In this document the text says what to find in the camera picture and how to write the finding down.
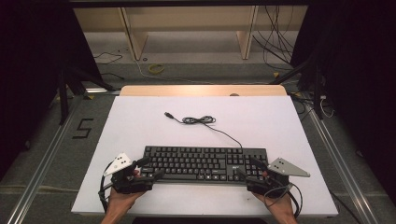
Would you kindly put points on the wooden shelf unit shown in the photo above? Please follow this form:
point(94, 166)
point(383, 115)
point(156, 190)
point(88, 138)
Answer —
point(137, 40)

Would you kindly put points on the person's right hand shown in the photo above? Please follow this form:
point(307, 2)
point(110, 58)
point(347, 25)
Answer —
point(278, 206)

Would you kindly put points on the person's left hand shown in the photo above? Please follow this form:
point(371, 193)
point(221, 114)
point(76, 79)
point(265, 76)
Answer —
point(121, 201)

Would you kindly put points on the yellow tape roll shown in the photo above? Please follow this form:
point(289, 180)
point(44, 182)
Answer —
point(155, 68)

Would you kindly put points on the aluminium floor rail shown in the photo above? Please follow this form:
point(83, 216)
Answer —
point(342, 168)
point(40, 174)

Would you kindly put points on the black keyboard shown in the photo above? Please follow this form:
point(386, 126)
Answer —
point(199, 163)

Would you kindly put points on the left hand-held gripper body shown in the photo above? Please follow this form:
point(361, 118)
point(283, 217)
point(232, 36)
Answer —
point(120, 163)

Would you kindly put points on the black metal stand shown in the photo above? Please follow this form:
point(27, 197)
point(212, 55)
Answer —
point(63, 99)
point(317, 93)

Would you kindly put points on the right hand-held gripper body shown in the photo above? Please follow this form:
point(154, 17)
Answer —
point(285, 168)

